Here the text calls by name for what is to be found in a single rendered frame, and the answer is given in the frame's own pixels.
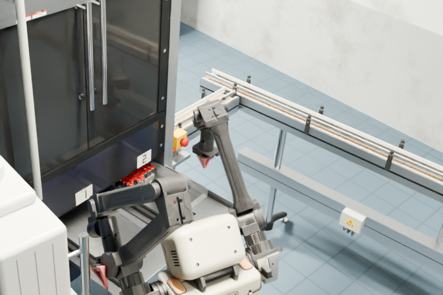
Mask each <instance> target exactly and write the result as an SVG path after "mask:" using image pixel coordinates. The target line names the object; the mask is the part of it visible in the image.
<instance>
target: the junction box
mask: <svg viewBox="0 0 443 295"><path fill-rule="evenodd" d="M365 220H366V217H365V216H363V215H361V214H359V213H357V212H355V211H353V210H351V209H349V208H347V207H346V208H345V209H344V210H343V211H342V213H341V217H340V222H339V224H340V225H342V226H343V227H345V228H348V229H349V230H352V231H353V232H356V233H357V234H359V233H360V232H361V231H362V230H363V227H364V224H365Z"/></svg>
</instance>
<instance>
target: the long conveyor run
mask: <svg viewBox="0 0 443 295"><path fill-rule="evenodd" d="M205 75H206V76H205V77H204V78H201V79H200V90H199V92H200V93H202V92H203V91H202V88H206V91H205V92H206V95H210V94H212V93H214V92H216V91H217V90H219V89H221V88H223V87H224V86H226V90H224V91H225V92H226V93H230V92H232V91H233V90H235V94H233V96H235V97H236V96H237V97H239V110H240V111H242V112H244V113H246V114H248V115H251V116H253V117H255V118H257V119H260V120H262V121H264V122H267V123H268V124H271V125H272V126H275V127H277V128H279V129H281V130H284V131H286V132H288V133H290V134H292V135H294V136H296V137H299V138H301V139H303V140H306V141H308V142H310V143H312V144H314V145H316V146H318V147H320V148H323V149H325V150H327V151H330V152H332V153H334V154H336V155H339V156H340V157H342V158H345V159H347V160H349V161H351V162H354V163H356V164H358V165H360V166H362V167H364V168H366V169H369V170H371V171H373V172H375V173H378V174H380V175H382V176H385V177H386V178H389V179H390V180H393V181H395V182H397V183H399V184H402V185H404V186H406V187H408V188H410V189H412V190H414V191H417V192H419V193H421V194H424V195H426V196H428V197H430V198H432V199H434V200H436V201H439V202H441V203H443V166H440V165H438V164H436V163H433V162H431V161H429V160H426V159H424V158H422V157H419V156H417V155H415V154H412V153H410V152H408V151H405V150H403V147H404V143H405V140H401V143H400V144H399V147H396V146H393V145H392V144H389V143H387V142H384V141H382V140H379V139H378V138H375V137H373V136H370V135H368V134H365V133H363V132H361V131H358V130H356V129H354V128H351V127H349V126H347V125H344V124H342V123H340V122H338V121H335V120H333V119H330V118H328V117H325V116H324V115H323V112H324V111H323V109H324V106H323V105H321V106H320V109H319V112H318V113H316V112H314V111H311V110H310V109H307V108H305V107H302V106H300V105H298V104H296V103H293V102H291V101H288V100H286V99H284V98H282V97H279V96H277V95H274V94H271V93H270V92H267V91H265V90H262V89H260V88H257V87H256V86H253V85H251V80H250V78H251V75H248V76H247V82H244V81H242V80H239V79H237V78H234V77H232V76H230V75H228V74H225V73H223V72H220V71H218V70H216V69H214V68H212V73H211V74H210V73H209V72H205Z"/></svg>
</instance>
